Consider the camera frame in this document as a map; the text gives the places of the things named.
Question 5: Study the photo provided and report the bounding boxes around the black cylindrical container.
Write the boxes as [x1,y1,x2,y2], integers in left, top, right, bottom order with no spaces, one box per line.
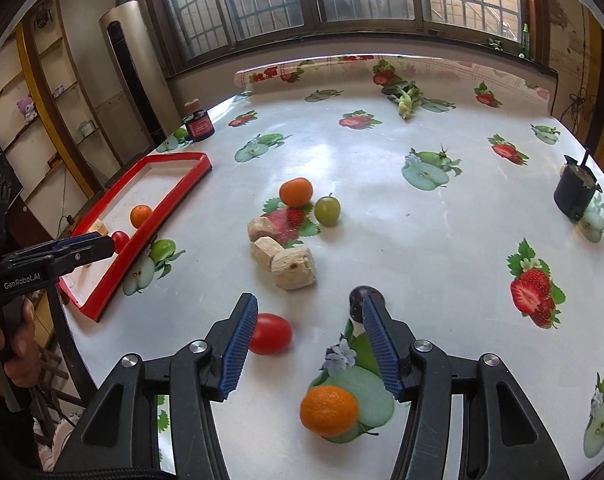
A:
[553,149,603,223]

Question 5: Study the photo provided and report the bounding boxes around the standing air conditioner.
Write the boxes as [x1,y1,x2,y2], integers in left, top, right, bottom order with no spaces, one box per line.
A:
[98,1,180,148]

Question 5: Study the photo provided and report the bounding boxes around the orange tangerine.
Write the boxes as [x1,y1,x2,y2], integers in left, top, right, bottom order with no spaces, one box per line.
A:
[300,385,359,437]
[279,177,314,208]
[130,204,154,229]

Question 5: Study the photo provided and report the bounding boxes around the dark red jar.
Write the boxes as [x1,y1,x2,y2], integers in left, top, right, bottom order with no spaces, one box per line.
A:
[184,100,216,142]

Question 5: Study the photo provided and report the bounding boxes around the dark purple plum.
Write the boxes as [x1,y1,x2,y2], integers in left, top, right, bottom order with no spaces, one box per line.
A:
[349,285,386,322]

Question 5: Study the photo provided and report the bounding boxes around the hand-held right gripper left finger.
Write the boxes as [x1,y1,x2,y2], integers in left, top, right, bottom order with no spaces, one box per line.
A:
[54,292,259,480]

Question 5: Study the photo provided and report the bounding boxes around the fruit-print tablecloth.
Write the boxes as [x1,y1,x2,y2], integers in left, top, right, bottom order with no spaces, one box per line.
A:
[57,52,604,480]

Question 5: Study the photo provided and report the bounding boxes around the green leafy vegetable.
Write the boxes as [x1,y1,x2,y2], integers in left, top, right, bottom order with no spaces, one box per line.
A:
[381,81,425,121]

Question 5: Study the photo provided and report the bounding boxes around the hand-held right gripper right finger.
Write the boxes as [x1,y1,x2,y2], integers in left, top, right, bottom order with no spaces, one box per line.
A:
[361,294,570,480]

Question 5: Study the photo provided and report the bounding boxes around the person's left hand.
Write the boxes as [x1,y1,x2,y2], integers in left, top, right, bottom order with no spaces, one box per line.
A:
[0,299,43,391]

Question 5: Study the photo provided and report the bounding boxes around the green plum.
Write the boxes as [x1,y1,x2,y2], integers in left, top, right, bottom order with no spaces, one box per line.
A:
[314,194,342,226]

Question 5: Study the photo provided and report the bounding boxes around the red rectangular tray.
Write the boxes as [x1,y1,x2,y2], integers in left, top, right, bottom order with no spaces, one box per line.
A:
[57,152,213,322]

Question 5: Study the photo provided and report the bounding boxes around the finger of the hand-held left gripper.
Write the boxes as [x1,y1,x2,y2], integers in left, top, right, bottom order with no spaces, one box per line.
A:
[57,236,116,277]
[52,232,103,253]

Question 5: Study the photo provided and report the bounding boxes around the black cables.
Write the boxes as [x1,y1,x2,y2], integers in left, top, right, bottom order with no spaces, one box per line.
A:
[564,77,595,133]

